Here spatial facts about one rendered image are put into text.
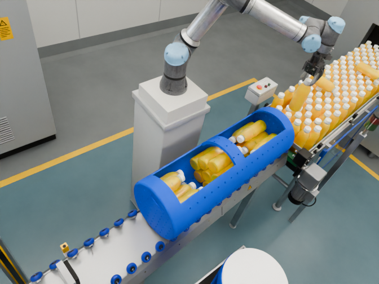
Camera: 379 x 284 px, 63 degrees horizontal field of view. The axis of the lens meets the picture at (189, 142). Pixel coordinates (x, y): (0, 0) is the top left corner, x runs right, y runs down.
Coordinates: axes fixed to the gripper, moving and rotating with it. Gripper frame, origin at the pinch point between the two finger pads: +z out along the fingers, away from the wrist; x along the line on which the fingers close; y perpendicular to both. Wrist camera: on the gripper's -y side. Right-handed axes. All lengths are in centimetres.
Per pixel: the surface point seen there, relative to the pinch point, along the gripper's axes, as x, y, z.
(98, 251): -9, 127, 39
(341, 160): 36, -26, 55
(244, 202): 5, 21, 99
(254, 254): 37, 80, 31
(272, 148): 10.1, 35.4, 19.4
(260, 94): -24.8, -3.6, 29.0
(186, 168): -14, 71, 32
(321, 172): 32, -5, 53
